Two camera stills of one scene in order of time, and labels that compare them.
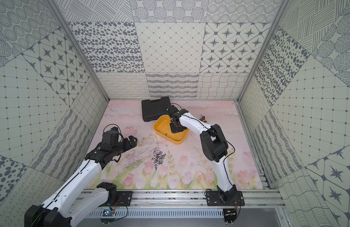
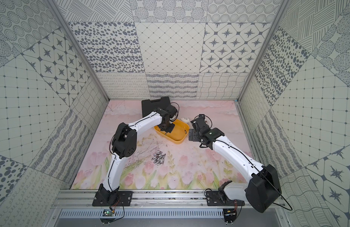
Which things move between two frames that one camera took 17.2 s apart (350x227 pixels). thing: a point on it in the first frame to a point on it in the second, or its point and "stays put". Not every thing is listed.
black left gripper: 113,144 to 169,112
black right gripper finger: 176,125 to 193,135
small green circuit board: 107,213 stays put
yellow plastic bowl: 162,127 stays put
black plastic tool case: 152,109 stays put
